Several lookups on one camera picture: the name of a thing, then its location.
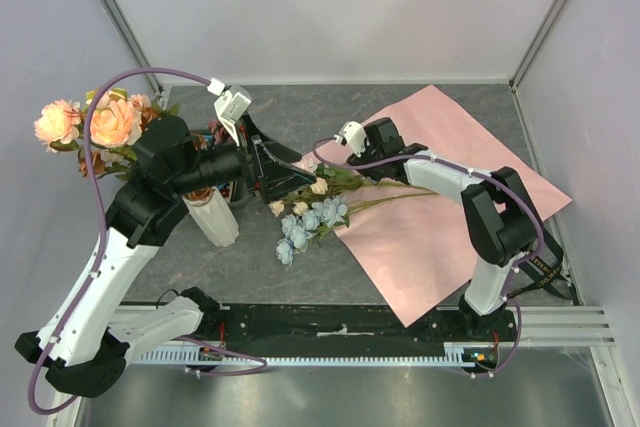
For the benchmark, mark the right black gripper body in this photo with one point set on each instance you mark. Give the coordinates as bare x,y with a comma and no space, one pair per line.
374,173

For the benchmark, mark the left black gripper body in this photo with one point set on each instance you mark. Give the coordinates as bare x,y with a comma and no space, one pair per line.
255,165

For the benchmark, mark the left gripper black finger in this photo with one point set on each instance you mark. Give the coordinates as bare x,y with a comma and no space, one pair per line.
277,181
259,144

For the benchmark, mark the blue hydrangea stem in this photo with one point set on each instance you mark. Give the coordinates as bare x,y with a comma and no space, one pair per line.
314,221

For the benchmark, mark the peach flower stem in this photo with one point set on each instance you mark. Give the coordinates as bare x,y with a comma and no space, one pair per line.
339,193

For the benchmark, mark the purple pink wrapping paper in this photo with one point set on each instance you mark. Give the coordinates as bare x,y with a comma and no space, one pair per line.
416,250

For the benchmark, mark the large peach peony stem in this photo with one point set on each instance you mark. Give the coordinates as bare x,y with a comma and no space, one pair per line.
118,121

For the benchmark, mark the brown orange flower stem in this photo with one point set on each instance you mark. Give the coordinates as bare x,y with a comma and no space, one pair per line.
122,163

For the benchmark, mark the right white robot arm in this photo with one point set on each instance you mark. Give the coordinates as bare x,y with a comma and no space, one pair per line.
502,222

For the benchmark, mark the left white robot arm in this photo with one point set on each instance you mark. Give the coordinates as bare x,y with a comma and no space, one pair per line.
82,352

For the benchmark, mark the white ribbed ceramic vase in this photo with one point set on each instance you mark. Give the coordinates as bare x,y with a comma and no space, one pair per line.
213,216

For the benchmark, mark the dark green plastic tray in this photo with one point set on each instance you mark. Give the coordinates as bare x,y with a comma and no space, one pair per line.
234,193

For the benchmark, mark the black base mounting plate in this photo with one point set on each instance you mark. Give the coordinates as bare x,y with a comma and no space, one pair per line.
238,322

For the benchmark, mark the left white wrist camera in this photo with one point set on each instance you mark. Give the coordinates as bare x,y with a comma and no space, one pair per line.
230,105

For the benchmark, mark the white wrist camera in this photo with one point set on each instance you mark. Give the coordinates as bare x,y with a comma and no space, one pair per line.
353,135
230,105

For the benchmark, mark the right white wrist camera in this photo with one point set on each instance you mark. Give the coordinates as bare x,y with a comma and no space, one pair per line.
353,135

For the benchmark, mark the light blue cable duct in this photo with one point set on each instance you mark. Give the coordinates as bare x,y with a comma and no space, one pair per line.
192,355

